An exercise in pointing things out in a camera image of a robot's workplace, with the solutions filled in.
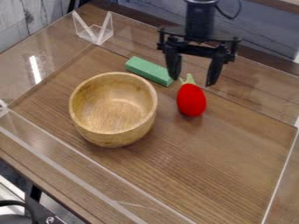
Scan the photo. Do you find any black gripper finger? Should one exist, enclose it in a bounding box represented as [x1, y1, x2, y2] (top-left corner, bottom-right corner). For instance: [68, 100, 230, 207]
[164, 47, 182, 81]
[206, 55, 224, 87]

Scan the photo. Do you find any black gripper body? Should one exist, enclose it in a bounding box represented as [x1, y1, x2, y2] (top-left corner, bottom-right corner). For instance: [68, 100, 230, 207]
[156, 26, 240, 63]

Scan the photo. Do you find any red plush fruit green stem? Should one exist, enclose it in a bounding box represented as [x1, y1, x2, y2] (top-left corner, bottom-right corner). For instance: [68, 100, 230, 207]
[176, 73, 207, 117]

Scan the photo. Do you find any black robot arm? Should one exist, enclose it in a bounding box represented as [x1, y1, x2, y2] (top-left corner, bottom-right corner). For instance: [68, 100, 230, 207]
[156, 0, 242, 87]

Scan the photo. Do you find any green rectangular block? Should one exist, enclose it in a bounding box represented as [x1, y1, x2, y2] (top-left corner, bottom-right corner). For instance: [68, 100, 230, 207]
[126, 56, 174, 87]

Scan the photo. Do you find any clear acrylic stand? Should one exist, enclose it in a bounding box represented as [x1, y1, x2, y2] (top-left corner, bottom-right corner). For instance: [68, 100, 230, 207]
[71, 11, 114, 46]

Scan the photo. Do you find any wooden bowl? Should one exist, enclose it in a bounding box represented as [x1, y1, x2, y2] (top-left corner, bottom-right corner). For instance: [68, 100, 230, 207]
[70, 72, 158, 148]

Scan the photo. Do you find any clear acrylic tray wall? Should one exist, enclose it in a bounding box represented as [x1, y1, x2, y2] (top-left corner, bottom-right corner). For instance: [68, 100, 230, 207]
[0, 100, 195, 224]

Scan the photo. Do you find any black table leg frame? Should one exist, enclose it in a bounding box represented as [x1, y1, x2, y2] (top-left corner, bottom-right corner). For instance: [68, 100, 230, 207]
[24, 185, 67, 224]

